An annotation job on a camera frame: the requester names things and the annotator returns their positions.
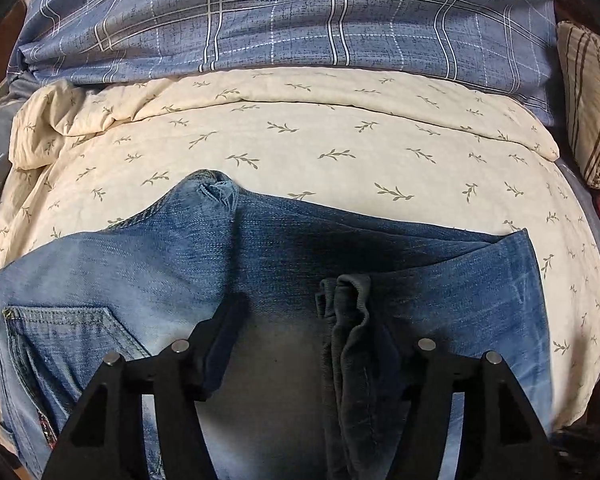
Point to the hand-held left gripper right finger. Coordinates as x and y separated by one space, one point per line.
422 375

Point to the beige striped floral pillow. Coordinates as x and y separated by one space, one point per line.
592 110

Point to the blue plaid duvet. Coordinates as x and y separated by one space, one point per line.
380 25

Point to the blue denim pants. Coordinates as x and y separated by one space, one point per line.
280 240

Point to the cream leaf-print quilt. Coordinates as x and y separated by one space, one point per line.
330 125

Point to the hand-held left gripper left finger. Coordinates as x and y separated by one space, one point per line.
220 340

